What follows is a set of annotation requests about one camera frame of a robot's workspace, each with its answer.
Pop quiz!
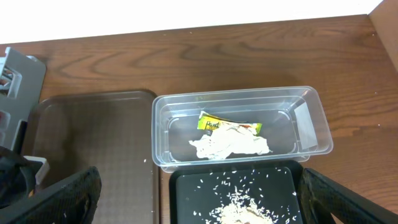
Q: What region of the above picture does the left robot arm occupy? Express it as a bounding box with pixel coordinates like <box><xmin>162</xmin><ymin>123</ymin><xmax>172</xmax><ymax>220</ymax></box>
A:
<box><xmin>1</xmin><ymin>146</ymin><xmax>50</xmax><ymax>209</ymax></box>

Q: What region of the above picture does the green snack wrapper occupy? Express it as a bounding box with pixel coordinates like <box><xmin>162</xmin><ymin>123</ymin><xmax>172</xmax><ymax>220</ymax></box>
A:
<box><xmin>197</xmin><ymin>111</ymin><xmax>262</xmax><ymax>134</ymax></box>

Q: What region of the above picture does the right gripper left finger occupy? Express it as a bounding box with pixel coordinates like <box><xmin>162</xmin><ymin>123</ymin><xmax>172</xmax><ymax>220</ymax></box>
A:
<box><xmin>1</xmin><ymin>166</ymin><xmax>102</xmax><ymax>223</ymax></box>

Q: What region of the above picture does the rice pile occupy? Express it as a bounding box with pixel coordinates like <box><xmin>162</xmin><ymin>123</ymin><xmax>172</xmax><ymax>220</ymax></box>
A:
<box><xmin>214</xmin><ymin>200</ymin><xmax>274</xmax><ymax>224</ymax></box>

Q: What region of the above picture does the crumpled white tissue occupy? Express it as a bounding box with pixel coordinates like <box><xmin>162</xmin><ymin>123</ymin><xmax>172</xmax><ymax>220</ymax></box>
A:
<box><xmin>189</xmin><ymin>124</ymin><xmax>272</xmax><ymax>160</ymax></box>

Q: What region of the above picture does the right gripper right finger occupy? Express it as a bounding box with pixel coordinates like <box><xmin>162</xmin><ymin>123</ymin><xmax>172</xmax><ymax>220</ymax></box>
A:
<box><xmin>298</xmin><ymin>168</ymin><xmax>397</xmax><ymax>224</ymax></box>

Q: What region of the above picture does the black tray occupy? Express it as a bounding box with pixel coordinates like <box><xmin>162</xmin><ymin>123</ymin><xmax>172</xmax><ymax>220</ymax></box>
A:
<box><xmin>169</xmin><ymin>161</ymin><xmax>306</xmax><ymax>224</ymax></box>

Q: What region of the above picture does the clear plastic waste bin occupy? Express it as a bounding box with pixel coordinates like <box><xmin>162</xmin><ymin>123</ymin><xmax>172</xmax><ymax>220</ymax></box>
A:
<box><xmin>152</xmin><ymin>86</ymin><xmax>333</xmax><ymax>172</ymax></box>

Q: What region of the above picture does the dark brown serving tray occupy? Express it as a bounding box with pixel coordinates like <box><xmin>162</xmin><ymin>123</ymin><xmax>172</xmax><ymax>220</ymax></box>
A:
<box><xmin>22</xmin><ymin>90</ymin><xmax>159</xmax><ymax>223</ymax></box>

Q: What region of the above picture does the grey plastic dish rack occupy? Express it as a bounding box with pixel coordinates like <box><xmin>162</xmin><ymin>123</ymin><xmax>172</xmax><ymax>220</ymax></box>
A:
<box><xmin>1</xmin><ymin>47</ymin><xmax>47</xmax><ymax>151</ymax></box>

